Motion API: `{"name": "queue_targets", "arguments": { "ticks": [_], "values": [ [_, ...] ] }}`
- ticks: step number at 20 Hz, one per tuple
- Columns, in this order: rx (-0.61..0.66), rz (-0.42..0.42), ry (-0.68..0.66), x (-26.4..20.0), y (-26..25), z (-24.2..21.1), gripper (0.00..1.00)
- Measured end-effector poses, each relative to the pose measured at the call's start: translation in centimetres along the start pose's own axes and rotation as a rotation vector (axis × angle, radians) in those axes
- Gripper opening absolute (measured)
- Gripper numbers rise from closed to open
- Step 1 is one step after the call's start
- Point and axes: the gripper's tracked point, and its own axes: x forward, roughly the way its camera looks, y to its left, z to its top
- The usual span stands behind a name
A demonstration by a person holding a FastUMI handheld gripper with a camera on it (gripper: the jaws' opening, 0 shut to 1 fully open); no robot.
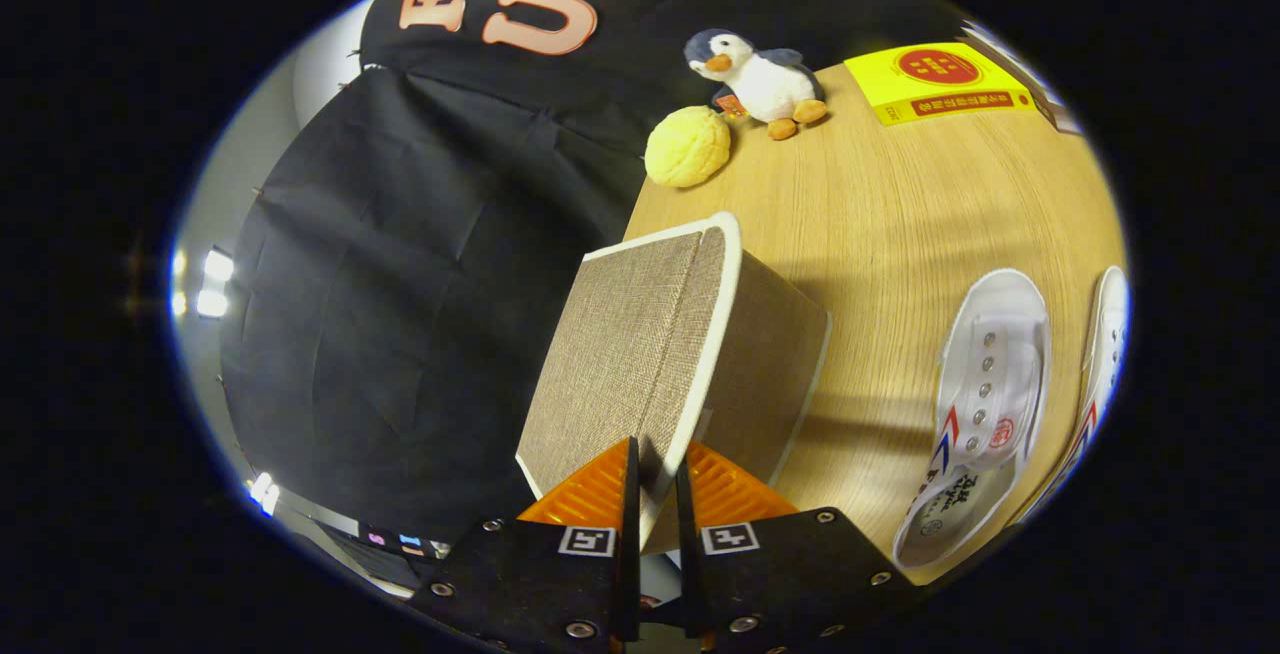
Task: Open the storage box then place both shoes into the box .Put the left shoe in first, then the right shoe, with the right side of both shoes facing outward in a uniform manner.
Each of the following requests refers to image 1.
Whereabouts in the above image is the white canvas shoe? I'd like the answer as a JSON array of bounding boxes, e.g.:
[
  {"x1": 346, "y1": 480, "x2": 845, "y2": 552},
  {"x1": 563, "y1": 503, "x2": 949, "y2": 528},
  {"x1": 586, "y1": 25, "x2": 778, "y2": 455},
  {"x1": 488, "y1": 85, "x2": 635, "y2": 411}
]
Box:
[
  {"x1": 1015, "y1": 265, "x2": 1132, "y2": 525},
  {"x1": 892, "y1": 268, "x2": 1052, "y2": 571}
]

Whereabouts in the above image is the brown fabric storage box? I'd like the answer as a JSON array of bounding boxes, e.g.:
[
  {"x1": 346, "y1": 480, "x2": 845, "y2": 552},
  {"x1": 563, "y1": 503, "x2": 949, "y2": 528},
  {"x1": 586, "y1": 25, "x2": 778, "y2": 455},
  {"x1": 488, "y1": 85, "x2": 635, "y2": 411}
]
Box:
[{"x1": 515, "y1": 212, "x2": 833, "y2": 555}]

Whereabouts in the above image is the yellow book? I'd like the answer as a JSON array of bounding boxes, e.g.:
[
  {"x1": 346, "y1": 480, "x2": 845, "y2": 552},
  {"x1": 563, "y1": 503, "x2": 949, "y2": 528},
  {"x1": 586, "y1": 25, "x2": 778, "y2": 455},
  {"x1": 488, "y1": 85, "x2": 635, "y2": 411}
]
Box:
[{"x1": 843, "y1": 42, "x2": 1041, "y2": 127}]

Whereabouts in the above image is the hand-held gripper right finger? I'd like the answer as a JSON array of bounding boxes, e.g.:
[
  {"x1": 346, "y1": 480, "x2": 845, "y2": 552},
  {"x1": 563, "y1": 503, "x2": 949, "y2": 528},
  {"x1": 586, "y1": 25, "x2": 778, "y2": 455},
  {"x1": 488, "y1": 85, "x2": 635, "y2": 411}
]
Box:
[{"x1": 675, "y1": 439, "x2": 926, "y2": 654}]

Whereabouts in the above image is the white illustrated cover book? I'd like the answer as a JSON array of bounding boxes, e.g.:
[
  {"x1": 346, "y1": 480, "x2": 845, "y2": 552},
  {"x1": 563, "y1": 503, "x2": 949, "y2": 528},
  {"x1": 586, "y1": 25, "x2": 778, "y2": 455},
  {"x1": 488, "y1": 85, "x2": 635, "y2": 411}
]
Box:
[{"x1": 960, "y1": 22, "x2": 1051, "y2": 95}]

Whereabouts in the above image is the yellow bun plush toy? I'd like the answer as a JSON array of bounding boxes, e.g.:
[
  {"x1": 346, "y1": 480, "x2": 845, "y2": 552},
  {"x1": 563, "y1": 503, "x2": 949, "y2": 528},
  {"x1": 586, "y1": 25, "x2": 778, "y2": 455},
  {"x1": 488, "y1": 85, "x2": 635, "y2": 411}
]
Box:
[{"x1": 645, "y1": 105, "x2": 732, "y2": 188}]

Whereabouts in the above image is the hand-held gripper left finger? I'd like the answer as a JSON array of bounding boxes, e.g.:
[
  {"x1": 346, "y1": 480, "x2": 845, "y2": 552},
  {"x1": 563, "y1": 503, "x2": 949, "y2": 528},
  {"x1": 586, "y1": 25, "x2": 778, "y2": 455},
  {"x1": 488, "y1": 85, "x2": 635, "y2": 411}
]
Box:
[{"x1": 410, "y1": 437, "x2": 641, "y2": 654}]

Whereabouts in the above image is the penguin plush toy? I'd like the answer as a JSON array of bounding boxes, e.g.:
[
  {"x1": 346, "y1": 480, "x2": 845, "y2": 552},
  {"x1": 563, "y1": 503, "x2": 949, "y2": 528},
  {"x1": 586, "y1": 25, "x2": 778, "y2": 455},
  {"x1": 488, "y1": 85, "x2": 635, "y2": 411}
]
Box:
[{"x1": 685, "y1": 29, "x2": 829, "y2": 141}]

